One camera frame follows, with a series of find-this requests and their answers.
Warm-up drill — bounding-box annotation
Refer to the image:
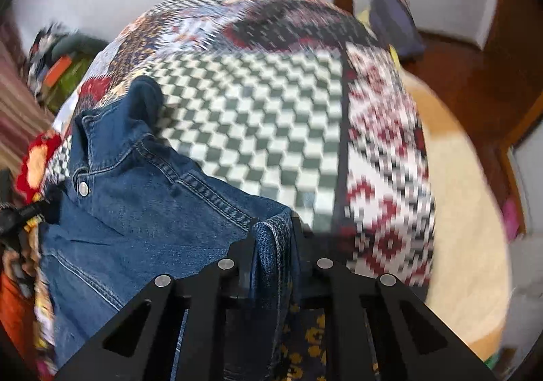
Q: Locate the pile of clothes and bags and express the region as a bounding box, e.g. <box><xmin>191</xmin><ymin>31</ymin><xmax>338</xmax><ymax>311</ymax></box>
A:
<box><xmin>26</xmin><ymin>23</ymin><xmax>109</xmax><ymax>93</ymax></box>

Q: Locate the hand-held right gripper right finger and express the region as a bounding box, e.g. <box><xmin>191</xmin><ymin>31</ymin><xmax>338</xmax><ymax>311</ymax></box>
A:
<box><xmin>291</xmin><ymin>217</ymin><xmax>497</xmax><ymax>381</ymax></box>

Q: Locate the blue denim jacket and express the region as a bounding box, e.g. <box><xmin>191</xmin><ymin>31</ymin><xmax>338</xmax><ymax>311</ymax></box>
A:
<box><xmin>36</xmin><ymin>75</ymin><xmax>304</xmax><ymax>381</ymax></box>

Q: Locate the orange box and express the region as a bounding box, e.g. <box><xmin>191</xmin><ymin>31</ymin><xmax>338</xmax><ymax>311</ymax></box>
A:
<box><xmin>43</xmin><ymin>55</ymin><xmax>72</xmax><ymax>85</ymax></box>

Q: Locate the green patterned box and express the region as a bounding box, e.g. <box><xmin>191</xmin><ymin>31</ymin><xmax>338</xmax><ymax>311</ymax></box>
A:
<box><xmin>46</xmin><ymin>58</ymin><xmax>100</xmax><ymax>112</ymax></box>

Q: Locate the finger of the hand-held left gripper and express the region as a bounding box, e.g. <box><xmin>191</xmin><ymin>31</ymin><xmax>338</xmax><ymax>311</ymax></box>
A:
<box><xmin>0</xmin><ymin>194</ymin><xmax>58</xmax><ymax>237</ymax></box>

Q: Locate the patchwork printed blanket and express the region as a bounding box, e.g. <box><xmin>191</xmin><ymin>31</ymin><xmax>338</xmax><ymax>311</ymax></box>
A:
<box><xmin>17</xmin><ymin>0</ymin><xmax>437</xmax><ymax>381</ymax></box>

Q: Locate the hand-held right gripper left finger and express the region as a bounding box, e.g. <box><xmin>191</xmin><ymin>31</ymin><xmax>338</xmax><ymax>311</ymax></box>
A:
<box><xmin>55</xmin><ymin>217</ymin><xmax>259</xmax><ymax>381</ymax></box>

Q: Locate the striped red curtain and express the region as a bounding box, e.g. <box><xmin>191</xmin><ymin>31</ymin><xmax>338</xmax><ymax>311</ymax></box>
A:
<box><xmin>0</xmin><ymin>20</ymin><xmax>54</xmax><ymax>178</ymax></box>

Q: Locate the grey blue backpack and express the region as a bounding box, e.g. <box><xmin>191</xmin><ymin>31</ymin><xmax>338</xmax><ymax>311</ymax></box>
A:
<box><xmin>368</xmin><ymin>0</ymin><xmax>426</xmax><ymax>60</ymax></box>

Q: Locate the red plush toy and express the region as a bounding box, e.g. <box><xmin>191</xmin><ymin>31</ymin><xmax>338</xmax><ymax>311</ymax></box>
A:
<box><xmin>16</xmin><ymin>130</ymin><xmax>64</xmax><ymax>203</ymax></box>

